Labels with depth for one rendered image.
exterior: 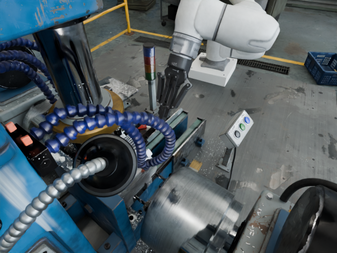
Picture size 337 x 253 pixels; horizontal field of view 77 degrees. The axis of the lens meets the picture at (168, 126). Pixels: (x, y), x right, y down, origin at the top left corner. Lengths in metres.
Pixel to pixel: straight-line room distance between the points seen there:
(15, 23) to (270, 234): 0.58
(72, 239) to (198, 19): 0.59
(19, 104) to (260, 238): 0.91
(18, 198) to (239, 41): 0.59
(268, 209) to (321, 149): 0.83
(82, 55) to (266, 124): 1.13
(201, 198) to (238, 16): 0.48
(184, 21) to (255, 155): 0.77
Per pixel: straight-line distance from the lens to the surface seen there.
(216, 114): 1.35
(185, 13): 0.67
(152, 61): 1.15
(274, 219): 0.59
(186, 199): 0.56
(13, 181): 0.31
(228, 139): 0.85
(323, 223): 0.38
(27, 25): 0.34
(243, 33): 0.65
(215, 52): 1.61
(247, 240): 0.56
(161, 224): 0.57
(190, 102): 1.42
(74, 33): 0.44
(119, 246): 0.81
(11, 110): 0.99
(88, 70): 0.47
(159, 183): 0.97
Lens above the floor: 1.66
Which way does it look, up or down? 44 degrees down
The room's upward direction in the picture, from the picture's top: straight up
